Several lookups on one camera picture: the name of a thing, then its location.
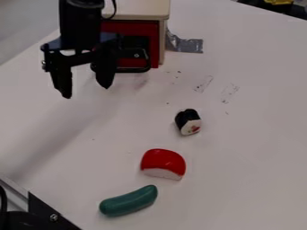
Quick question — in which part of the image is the grey tape piece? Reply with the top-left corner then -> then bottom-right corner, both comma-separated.
164,28 -> 206,55

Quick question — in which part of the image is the black metal bracket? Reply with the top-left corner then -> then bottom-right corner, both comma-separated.
0,191 -> 84,230

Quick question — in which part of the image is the toy sushi roll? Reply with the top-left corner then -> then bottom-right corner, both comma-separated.
173,108 -> 203,137

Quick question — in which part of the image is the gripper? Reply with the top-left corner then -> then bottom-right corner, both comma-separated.
38,31 -> 121,100

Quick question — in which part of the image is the red and white toy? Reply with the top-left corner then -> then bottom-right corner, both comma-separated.
138,147 -> 189,181

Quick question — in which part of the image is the green toy cucumber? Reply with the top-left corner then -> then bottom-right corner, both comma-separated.
98,184 -> 160,217

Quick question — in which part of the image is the cabinet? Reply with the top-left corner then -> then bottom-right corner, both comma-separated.
101,0 -> 172,66

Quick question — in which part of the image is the red drawer with black handle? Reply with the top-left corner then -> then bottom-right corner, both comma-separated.
90,20 -> 162,74

